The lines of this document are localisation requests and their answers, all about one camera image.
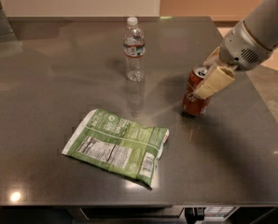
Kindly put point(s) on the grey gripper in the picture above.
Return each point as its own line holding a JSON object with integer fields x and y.
{"x": 241, "y": 48}

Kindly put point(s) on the red coke can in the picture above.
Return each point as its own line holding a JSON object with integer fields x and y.
{"x": 193, "y": 105}

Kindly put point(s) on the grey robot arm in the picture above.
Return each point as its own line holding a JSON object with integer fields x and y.
{"x": 262, "y": 23}

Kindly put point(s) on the green jalapeno chip bag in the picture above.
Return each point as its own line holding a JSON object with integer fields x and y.
{"x": 118, "y": 145}

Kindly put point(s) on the clear plastic water bottle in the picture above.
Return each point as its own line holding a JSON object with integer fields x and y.
{"x": 134, "y": 50}

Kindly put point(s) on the drawer under table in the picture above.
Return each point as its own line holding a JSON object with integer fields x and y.
{"x": 133, "y": 212}

